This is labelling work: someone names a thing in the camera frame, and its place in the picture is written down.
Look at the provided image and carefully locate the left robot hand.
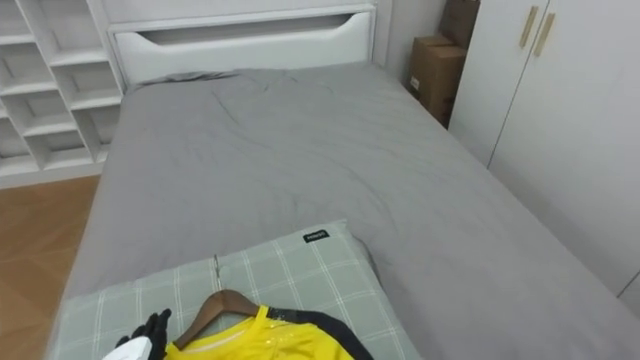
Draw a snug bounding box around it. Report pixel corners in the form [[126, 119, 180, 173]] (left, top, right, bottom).
[[102, 308, 173, 360]]

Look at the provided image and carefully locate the tall brown cardboard box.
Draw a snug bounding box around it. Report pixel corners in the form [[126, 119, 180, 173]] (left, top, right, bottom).
[[438, 0, 481, 50]]

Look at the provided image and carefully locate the wooden clothes hanger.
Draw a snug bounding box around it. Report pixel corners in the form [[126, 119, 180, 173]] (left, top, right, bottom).
[[172, 254, 261, 351]]

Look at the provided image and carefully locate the yellow and black shirt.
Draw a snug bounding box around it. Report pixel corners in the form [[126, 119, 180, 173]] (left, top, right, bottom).
[[163, 304, 375, 360]]

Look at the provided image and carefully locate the white shelf unit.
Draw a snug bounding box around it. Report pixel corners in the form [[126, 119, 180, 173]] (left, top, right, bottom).
[[0, 0, 125, 190]]

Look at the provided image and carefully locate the green checked pillow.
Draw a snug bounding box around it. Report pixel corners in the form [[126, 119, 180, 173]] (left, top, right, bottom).
[[49, 218, 424, 360]]

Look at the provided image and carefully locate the grey bed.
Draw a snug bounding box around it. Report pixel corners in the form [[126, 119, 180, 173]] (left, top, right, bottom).
[[43, 0, 640, 360]]

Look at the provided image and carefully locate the white wardrobe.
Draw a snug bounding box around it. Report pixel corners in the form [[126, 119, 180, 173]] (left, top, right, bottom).
[[447, 0, 640, 320]]

